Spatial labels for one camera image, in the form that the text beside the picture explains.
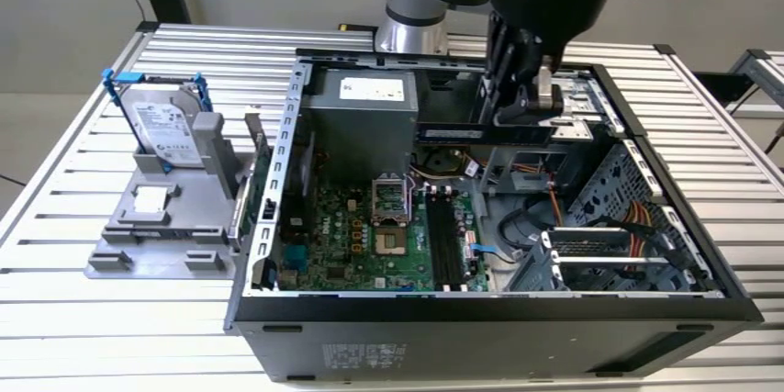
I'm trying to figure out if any black open PC case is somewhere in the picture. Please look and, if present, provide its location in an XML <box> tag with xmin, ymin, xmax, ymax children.
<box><xmin>222</xmin><ymin>46</ymin><xmax>765</xmax><ymax>384</ymax></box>

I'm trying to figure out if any orange yellow wire bundle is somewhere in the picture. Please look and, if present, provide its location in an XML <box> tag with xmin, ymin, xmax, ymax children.
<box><xmin>622</xmin><ymin>201</ymin><xmax>656</xmax><ymax>259</ymax></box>

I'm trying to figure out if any hard disk in blue carrier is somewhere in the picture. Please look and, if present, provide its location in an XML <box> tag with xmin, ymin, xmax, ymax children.
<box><xmin>100</xmin><ymin>69</ymin><xmax>213</xmax><ymax>173</ymax></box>

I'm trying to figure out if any black cooler fan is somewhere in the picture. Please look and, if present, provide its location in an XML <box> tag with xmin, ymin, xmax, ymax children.
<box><xmin>418</xmin><ymin>147</ymin><xmax>485</xmax><ymax>178</ymax></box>

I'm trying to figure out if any grey power supply unit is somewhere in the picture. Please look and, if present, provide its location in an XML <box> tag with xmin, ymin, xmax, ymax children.
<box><xmin>298</xmin><ymin>68</ymin><xmax>421</xmax><ymax>182</ymax></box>

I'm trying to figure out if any dark RAM stick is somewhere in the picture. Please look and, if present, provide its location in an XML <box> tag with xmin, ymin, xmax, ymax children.
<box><xmin>414</xmin><ymin>120</ymin><xmax>552</xmax><ymax>149</ymax></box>
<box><xmin>125</xmin><ymin>225</ymin><xmax>216</xmax><ymax>235</ymax></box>

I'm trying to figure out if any green graphics card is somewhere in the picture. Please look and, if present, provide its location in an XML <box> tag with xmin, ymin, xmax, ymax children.
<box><xmin>230</xmin><ymin>109</ymin><xmax>274</xmax><ymax>253</ymax></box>

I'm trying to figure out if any silver CPU chip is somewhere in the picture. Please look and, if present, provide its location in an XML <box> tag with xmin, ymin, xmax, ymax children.
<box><xmin>132</xmin><ymin>187</ymin><xmax>168</xmax><ymax>215</ymax></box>

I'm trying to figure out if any metal drive cage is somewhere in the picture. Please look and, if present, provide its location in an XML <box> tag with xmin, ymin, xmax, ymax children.
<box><xmin>470</xmin><ymin>68</ymin><xmax>617</xmax><ymax>194</ymax></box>

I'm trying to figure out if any aluminium slat side table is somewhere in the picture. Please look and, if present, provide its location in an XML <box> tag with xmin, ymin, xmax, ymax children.
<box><xmin>725</xmin><ymin>48</ymin><xmax>784</xmax><ymax>120</ymax></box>

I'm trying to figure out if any black RAM slot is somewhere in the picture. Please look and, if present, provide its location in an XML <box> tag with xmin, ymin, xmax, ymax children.
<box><xmin>425</xmin><ymin>185</ymin><xmax>454</xmax><ymax>293</ymax></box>

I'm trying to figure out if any black cable loop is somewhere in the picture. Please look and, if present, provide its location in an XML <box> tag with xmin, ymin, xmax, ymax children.
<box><xmin>496</xmin><ymin>206</ymin><xmax>552</xmax><ymax>269</ymax></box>

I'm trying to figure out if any metal disk bay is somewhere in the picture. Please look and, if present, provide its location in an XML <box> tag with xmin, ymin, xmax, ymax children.
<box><xmin>505</xmin><ymin>225</ymin><xmax>674</xmax><ymax>293</ymax></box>

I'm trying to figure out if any metal socket cover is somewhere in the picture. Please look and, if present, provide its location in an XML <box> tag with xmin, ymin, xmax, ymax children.
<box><xmin>369</xmin><ymin>171</ymin><xmax>410</xmax><ymax>224</ymax></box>

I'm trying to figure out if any blue expansion slot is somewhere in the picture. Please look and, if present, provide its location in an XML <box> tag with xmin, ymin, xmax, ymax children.
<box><xmin>281</xmin><ymin>247</ymin><xmax>309</xmax><ymax>273</ymax></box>

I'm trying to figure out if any CPU socket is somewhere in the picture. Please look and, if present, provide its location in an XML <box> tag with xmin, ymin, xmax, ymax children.
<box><xmin>370</xmin><ymin>222</ymin><xmax>410</xmax><ymax>258</ymax></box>

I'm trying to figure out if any green motherboard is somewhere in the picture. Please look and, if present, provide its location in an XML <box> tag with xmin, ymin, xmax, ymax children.
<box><xmin>278</xmin><ymin>180</ymin><xmax>492</xmax><ymax>293</ymax></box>

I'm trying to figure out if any thin orange wire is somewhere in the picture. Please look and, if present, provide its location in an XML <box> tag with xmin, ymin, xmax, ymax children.
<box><xmin>546</xmin><ymin>182</ymin><xmax>565</xmax><ymax>229</ymax></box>

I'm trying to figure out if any grey parts rack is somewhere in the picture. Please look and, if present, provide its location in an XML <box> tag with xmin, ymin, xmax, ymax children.
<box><xmin>84</xmin><ymin>111</ymin><xmax>258</xmax><ymax>281</ymax></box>

